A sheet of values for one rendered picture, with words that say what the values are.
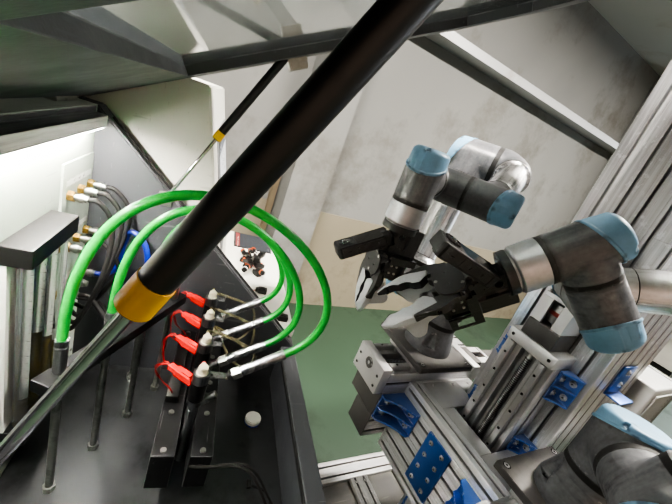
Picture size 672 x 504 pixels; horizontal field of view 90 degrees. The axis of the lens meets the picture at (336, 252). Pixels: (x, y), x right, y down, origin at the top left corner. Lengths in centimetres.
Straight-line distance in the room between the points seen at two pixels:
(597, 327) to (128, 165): 87
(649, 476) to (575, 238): 39
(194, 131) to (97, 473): 70
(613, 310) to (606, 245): 9
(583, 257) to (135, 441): 89
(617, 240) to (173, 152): 81
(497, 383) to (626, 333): 54
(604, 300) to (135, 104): 88
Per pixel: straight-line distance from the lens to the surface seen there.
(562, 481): 92
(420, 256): 108
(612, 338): 62
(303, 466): 79
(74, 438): 94
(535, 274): 55
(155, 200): 50
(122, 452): 91
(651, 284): 75
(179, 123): 83
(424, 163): 65
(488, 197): 73
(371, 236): 68
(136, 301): 18
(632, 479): 78
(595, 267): 58
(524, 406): 106
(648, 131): 110
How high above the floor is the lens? 156
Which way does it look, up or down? 19 degrees down
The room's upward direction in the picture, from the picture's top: 21 degrees clockwise
